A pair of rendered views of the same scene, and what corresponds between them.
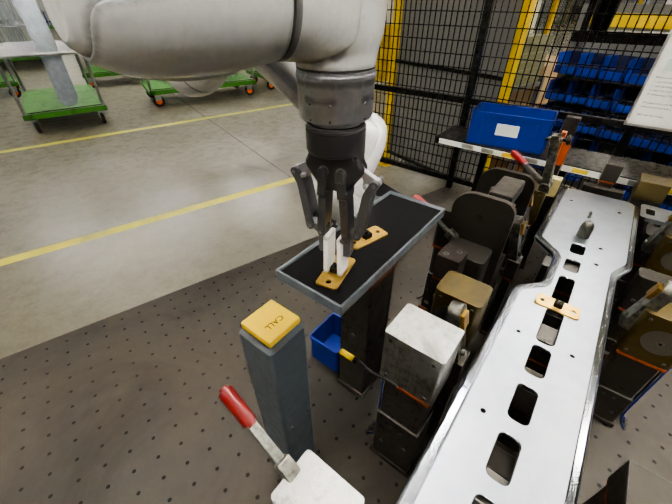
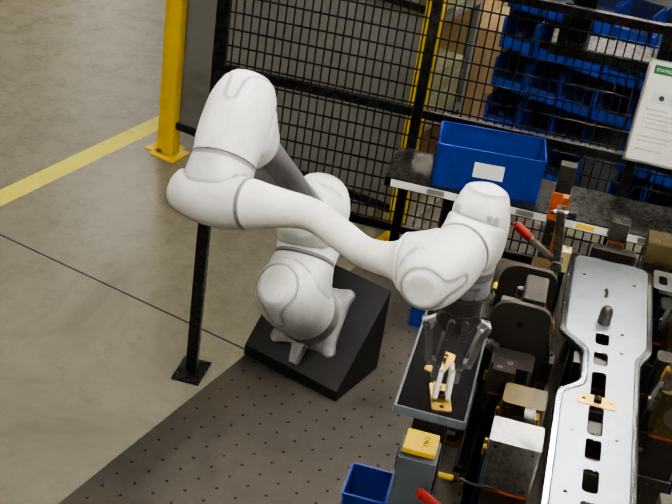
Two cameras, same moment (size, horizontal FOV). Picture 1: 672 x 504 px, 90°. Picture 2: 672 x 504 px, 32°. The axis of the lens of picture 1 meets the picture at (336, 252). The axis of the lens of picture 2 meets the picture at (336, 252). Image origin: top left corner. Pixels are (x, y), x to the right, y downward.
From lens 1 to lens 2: 1.80 m
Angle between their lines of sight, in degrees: 25
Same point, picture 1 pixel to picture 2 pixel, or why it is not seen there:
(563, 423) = (619, 486)
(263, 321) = (418, 443)
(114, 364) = not seen: outside the picture
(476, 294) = (537, 400)
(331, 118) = (475, 297)
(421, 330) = (515, 433)
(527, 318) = (576, 417)
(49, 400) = not seen: outside the picture
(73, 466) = not seen: outside the picture
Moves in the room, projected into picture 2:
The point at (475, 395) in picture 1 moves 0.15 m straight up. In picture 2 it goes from (556, 482) to (574, 423)
